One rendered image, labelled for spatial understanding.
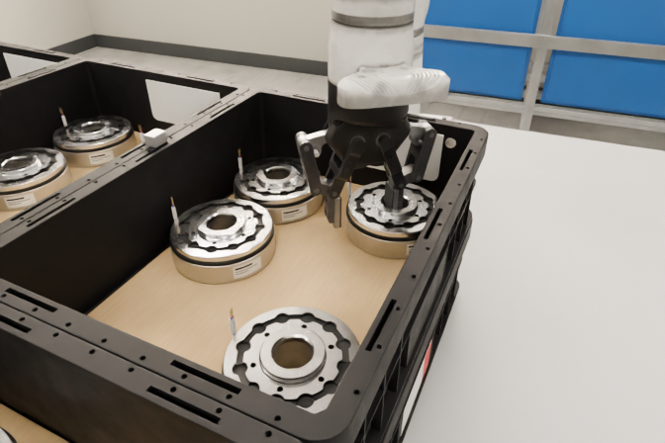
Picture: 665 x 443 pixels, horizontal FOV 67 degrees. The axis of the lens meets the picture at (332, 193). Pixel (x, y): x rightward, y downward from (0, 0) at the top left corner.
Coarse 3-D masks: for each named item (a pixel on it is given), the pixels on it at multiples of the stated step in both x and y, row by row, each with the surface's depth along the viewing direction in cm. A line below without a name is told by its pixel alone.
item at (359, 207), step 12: (360, 192) 55; (372, 192) 56; (408, 192) 55; (420, 192) 56; (348, 204) 53; (360, 204) 54; (420, 204) 53; (432, 204) 54; (360, 216) 52; (372, 216) 52; (420, 216) 52; (372, 228) 50; (384, 228) 50; (396, 228) 50; (408, 228) 50; (420, 228) 50
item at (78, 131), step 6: (96, 120) 71; (102, 120) 71; (78, 126) 69; (84, 126) 70; (90, 126) 70; (96, 126) 71; (102, 126) 70; (108, 126) 69; (78, 132) 68; (84, 132) 68; (90, 132) 68; (96, 132) 68; (102, 132) 68
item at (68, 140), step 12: (84, 120) 72; (108, 120) 72; (120, 120) 72; (60, 132) 69; (72, 132) 69; (108, 132) 69; (120, 132) 69; (60, 144) 66; (72, 144) 65; (84, 144) 65; (96, 144) 66; (108, 144) 67
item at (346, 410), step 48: (240, 96) 62; (288, 96) 62; (480, 144) 50; (96, 192) 43; (0, 240) 37; (432, 240) 37; (0, 288) 33; (96, 336) 29; (384, 336) 29; (192, 384) 26; (240, 384) 26; (288, 432) 24; (336, 432) 24
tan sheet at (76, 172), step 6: (138, 138) 74; (138, 144) 73; (72, 168) 67; (78, 168) 67; (84, 168) 67; (90, 168) 67; (96, 168) 67; (72, 174) 65; (78, 174) 65; (84, 174) 65; (72, 180) 64; (0, 216) 57; (6, 216) 57; (12, 216) 57
